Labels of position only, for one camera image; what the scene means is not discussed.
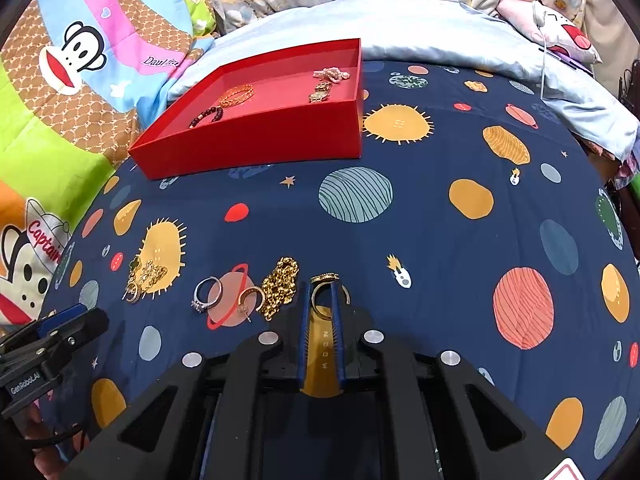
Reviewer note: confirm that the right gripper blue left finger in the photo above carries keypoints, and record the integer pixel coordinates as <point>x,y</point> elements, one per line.
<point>303,305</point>

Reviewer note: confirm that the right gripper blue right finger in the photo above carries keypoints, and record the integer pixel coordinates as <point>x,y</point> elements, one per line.
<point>337,332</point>

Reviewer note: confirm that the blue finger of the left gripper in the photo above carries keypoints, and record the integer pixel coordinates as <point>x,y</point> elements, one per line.
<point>57,319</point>

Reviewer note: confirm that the gold hoop earring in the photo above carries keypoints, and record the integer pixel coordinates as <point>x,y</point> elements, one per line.
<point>250,300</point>

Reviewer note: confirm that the gold link watch band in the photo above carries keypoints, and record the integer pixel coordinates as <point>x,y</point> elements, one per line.
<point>321,92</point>

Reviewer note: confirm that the red jewelry tray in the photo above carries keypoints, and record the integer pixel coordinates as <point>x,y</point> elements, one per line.
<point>277,124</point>

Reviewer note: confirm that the person left hand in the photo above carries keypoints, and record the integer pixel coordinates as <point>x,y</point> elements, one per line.
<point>48,461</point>

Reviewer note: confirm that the navy planet print bedspread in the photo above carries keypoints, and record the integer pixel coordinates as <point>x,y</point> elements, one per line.
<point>473,221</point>

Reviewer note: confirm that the colourful monkey cartoon blanket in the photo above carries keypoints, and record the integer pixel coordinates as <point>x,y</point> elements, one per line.
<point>80,80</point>

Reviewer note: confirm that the light blue quilt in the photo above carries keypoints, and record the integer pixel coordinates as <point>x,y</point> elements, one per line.
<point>436,32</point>

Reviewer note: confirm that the white cartoon face pillow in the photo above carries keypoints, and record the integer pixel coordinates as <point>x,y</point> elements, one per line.
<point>548,28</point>

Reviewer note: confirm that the dark metal chair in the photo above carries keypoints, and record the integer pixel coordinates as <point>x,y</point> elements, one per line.
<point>629,88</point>

